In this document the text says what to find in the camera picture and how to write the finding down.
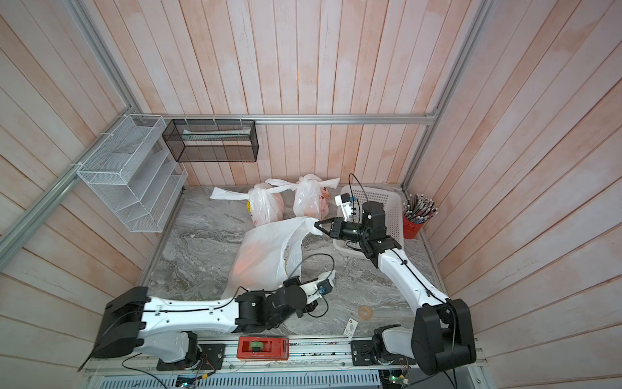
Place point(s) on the white plastic perforated basket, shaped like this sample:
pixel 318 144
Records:
pixel 375 208

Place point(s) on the red metal pencil bucket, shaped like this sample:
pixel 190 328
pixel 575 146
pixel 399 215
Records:
pixel 410 229

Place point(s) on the white printed plastic bag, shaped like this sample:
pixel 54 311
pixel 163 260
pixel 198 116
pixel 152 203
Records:
pixel 311 194

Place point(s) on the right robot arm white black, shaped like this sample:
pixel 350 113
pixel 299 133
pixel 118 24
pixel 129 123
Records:
pixel 442 336

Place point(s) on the black wire mesh basket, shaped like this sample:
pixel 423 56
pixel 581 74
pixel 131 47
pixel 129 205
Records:
pixel 212 140

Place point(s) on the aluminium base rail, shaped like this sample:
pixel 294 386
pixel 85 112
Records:
pixel 313 362

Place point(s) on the white wire mesh shelf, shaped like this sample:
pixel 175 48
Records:
pixel 134 175

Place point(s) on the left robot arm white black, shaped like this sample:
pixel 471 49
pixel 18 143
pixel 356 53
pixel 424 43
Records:
pixel 135 322

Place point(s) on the small white card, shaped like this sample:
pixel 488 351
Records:
pixel 350 328

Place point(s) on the red tape dispenser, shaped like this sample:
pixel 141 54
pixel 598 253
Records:
pixel 263 348

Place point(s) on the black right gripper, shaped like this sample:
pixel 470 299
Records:
pixel 338 230

